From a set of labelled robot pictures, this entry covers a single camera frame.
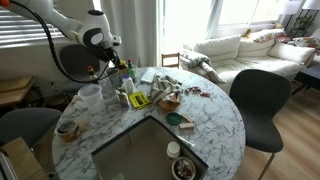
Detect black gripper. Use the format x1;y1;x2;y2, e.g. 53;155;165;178
98;48;120;65

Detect white sofa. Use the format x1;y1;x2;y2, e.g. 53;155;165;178
180;34;315;93

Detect red-capped hot sauce bottle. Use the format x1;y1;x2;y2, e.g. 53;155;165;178
87;66;98;84

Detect bowl in box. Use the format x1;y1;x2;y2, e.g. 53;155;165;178
171;156;196;180

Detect silver metal cup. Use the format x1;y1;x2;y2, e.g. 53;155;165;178
106;68;122;88

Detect wooden side table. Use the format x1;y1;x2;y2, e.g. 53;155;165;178
0;76;35;106

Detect navy blue cardboard box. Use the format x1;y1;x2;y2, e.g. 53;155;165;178
91;116;208;180

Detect yellow-lidded brown jar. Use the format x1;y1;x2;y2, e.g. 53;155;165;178
119;60;128;75

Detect crumpled striped cloth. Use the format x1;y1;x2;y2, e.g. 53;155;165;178
149;75;182;103

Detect folded grey blanket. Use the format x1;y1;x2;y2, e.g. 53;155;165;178
180;50;225;83

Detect red wrapper pieces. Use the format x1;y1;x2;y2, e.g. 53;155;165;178
184;86;210;98

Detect translucent white plastic cup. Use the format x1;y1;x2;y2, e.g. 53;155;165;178
78;84;103;106

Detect brown paper bag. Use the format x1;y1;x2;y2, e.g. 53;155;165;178
158;92;180;112

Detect white-lidded jar in box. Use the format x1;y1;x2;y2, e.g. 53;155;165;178
167;141;180;158

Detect wooden block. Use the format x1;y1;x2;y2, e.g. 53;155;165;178
179;115;194;129

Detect black coffee table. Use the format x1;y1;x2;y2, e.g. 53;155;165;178
292;65;320;95

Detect small blue-capped white bottle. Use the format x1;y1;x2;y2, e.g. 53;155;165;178
123;74;134;94

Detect wooden chair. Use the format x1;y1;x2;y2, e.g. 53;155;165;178
161;53;180;68

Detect dark grey chair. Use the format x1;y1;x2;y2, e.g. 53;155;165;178
229;69;292;180

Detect grey chair left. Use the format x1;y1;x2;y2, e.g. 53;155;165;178
0;107;62;147

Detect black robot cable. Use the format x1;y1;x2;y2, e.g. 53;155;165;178
9;1;113;84

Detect white paper sheet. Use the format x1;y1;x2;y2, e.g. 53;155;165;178
141;68;158;83

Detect green round lid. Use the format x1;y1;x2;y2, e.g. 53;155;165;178
166;112;181;125

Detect red-capped green bottle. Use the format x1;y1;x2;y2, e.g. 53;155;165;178
128;59;136;82

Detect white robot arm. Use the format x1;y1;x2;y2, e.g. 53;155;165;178
0;0;121;64

